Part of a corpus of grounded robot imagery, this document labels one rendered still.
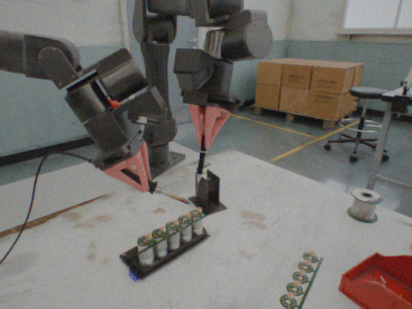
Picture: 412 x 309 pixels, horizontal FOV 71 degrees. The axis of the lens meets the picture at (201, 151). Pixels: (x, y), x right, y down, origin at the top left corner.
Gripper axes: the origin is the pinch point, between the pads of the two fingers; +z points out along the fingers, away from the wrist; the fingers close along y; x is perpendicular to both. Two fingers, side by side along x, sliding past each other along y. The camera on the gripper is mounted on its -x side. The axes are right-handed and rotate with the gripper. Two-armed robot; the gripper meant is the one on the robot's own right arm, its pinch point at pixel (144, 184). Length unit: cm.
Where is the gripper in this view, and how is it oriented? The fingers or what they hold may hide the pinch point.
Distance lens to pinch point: 53.9
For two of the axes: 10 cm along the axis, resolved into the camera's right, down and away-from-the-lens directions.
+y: 0.3, -3.8, 9.2
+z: 4.7, 8.2, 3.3
